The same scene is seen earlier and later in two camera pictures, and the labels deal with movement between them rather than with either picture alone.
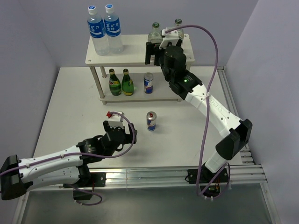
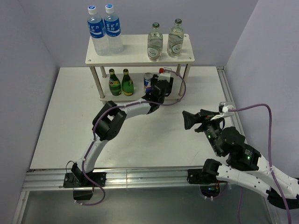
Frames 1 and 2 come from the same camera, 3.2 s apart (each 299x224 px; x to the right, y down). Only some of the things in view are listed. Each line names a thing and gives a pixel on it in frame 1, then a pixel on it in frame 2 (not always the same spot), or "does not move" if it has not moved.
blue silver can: (148, 80) does not move
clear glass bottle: (154, 35) does not move
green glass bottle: (114, 84) does not move
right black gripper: (152, 49) to (203, 115)
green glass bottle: (127, 84) does not move
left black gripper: (128, 137) to (170, 86)
